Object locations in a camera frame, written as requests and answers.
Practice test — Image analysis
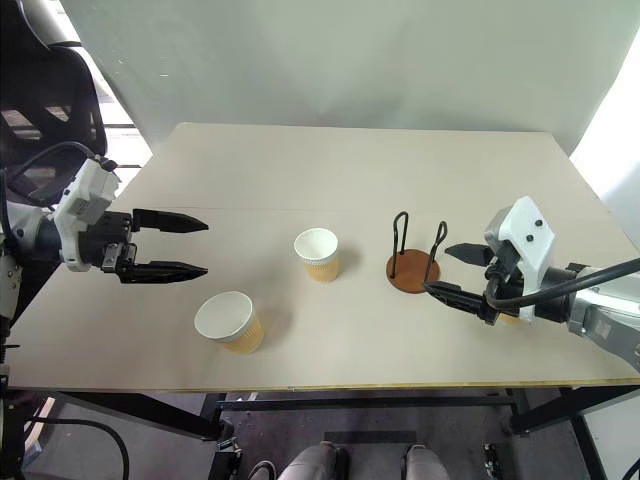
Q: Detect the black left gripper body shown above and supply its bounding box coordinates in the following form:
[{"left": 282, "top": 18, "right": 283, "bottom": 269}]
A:
[{"left": 77, "top": 210, "right": 139, "bottom": 276}]

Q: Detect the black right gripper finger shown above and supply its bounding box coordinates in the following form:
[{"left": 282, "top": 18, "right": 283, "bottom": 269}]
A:
[
  {"left": 443, "top": 242, "right": 494, "bottom": 267},
  {"left": 423, "top": 280, "right": 486, "bottom": 316}
]

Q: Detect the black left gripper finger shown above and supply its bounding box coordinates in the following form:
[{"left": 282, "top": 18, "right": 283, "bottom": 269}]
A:
[
  {"left": 119, "top": 259, "right": 209, "bottom": 285},
  {"left": 131, "top": 208, "right": 210, "bottom": 235}
]

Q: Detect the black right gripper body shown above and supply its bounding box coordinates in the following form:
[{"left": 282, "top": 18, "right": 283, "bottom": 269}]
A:
[{"left": 480, "top": 240, "right": 525, "bottom": 326}]

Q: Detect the orange paper cup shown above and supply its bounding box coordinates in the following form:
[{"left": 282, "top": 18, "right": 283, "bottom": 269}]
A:
[
  {"left": 293, "top": 227, "right": 342, "bottom": 284},
  {"left": 193, "top": 290, "right": 265, "bottom": 356}
]

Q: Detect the black office chair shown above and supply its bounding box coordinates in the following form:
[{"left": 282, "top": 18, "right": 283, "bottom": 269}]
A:
[{"left": 0, "top": 0, "right": 109, "bottom": 201}]

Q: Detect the grey rounded shape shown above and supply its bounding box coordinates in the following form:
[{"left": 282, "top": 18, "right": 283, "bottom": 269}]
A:
[
  {"left": 402, "top": 442, "right": 454, "bottom": 480},
  {"left": 277, "top": 442, "right": 351, "bottom": 480}
]

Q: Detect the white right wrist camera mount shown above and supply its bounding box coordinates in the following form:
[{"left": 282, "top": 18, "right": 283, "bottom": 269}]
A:
[{"left": 482, "top": 196, "right": 557, "bottom": 322}]

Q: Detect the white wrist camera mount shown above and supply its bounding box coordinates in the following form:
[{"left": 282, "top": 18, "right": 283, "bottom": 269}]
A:
[
  {"left": 52, "top": 157, "right": 121, "bottom": 274},
  {"left": 482, "top": 196, "right": 557, "bottom": 322}
]

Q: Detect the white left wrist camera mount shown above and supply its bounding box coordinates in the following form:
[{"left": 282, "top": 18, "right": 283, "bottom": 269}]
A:
[{"left": 52, "top": 157, "right": 121, "bottom": 274}]

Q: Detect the brown cup holder stand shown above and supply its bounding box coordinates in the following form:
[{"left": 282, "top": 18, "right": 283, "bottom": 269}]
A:
[{"left": 385, "top": 211, "right": 449, "bottom": 296}]

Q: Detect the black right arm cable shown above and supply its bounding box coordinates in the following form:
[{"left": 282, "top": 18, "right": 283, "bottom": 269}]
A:
[{"left": 483, "top": 257, "right": 640, "bottom": 307}]

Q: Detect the black metal table frame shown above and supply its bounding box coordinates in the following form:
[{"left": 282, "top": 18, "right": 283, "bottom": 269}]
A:
[{"left": 29, "top": 387, "right": 640, "bottom": 480}]

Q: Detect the black floor cable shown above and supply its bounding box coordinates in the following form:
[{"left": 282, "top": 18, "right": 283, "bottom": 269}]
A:
[{"left": 24, "top": 417, "right": 131, "bottom": 480}]

